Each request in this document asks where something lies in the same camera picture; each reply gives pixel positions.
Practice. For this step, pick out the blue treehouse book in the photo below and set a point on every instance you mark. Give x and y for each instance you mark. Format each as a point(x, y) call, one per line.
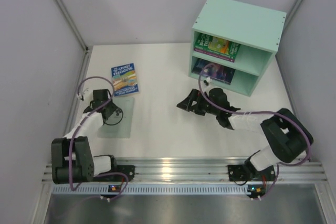
point(124, 80)

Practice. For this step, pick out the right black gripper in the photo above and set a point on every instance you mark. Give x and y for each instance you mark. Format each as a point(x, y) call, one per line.
point(196, 102)

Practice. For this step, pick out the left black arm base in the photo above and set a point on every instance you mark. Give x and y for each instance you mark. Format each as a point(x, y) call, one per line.
point(115, 175)

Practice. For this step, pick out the green 104-storey treehouse book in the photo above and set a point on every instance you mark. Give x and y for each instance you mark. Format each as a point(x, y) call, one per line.
point(217, 45)

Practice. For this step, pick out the mint green wooden shelf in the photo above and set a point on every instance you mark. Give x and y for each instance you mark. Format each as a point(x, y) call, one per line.
point(256, 28)

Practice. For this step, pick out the purple 117-storey treehouse book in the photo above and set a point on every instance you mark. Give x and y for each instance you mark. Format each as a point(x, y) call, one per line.
point(213, 54)

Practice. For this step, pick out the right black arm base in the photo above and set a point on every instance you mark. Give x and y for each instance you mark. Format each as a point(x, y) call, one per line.
point(247, 173)

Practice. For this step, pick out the dark galaxy cover book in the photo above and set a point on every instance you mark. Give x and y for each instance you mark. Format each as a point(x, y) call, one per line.
point(215, 71)

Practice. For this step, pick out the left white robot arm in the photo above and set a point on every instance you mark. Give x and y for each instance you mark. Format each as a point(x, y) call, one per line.
point(71, 156)

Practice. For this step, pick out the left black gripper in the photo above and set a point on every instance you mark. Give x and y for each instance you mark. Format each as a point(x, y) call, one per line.
point(113, 111)

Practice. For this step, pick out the aluminium mounting rail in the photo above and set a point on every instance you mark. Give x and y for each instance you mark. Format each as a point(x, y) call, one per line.
point(175, 160)

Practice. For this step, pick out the perforated cable duct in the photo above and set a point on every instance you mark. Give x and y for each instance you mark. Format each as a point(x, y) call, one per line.
point(162, 189)

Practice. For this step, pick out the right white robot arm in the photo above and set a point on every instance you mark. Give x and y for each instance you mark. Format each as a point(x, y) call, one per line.
point(287, 138)

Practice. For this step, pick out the pale green booklet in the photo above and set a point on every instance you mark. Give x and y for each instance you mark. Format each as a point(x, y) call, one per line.
point(119, 126)

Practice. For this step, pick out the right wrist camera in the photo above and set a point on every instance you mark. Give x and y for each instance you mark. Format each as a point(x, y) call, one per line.
point(207, 81)

